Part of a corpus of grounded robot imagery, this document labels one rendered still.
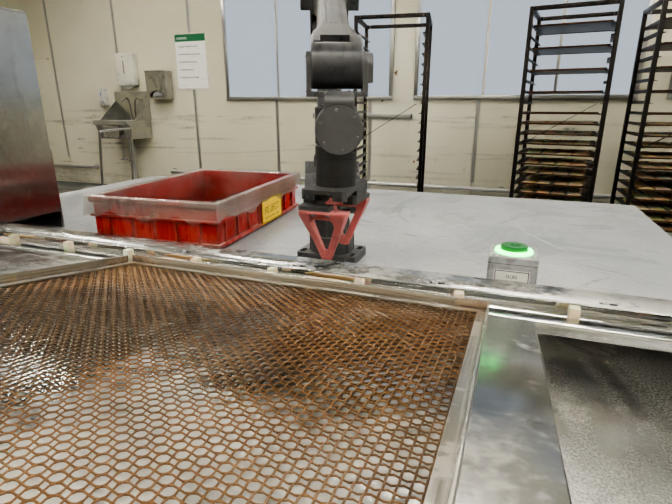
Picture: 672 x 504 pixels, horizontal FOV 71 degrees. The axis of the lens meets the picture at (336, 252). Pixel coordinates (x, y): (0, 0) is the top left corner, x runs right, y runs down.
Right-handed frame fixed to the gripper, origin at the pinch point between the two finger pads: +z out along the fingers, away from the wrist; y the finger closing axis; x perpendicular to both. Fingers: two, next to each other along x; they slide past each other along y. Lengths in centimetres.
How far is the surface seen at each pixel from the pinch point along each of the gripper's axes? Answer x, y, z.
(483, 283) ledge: -21.0, 4.9, 4.8
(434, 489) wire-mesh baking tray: -21, -45, -5
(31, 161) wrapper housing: 79, 16, -6
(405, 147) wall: 81, 439, 33
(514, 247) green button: -24.7, 10.0, 0.5
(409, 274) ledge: -10.1, 5.0, 4.9
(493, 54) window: 2, 439, -55
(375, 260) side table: -0.2, 21.9, 9.6
